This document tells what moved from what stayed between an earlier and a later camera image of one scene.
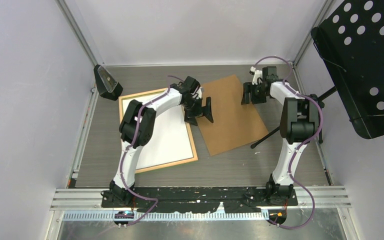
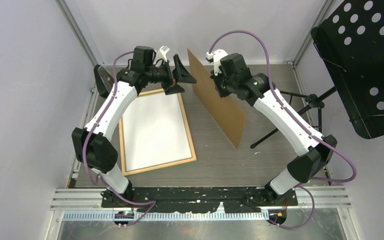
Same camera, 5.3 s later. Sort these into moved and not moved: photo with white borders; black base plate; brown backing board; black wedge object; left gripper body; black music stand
Moved: brown backing board; left gripper body
Not moved: black wedge object; black music stand; black base plate; photo with white borders
